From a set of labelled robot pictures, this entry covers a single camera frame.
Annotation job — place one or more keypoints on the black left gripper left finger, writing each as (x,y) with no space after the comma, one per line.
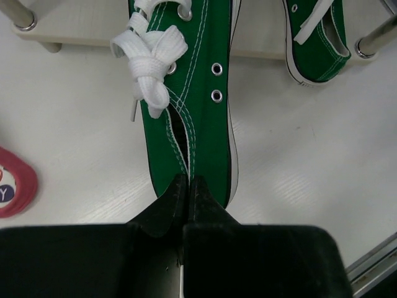
(140,258)

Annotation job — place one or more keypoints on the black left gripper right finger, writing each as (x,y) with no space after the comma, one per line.
(224,258)

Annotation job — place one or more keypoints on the green sneaker one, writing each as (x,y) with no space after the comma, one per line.
(178,55)
(315,43)

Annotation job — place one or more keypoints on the beige two-tier shoe shelf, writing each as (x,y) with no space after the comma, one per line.
(260,31)

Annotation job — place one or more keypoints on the pink sandal far one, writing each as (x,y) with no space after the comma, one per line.
(19,184)

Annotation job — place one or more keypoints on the aluminium mounting rail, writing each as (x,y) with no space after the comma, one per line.
(373,268)

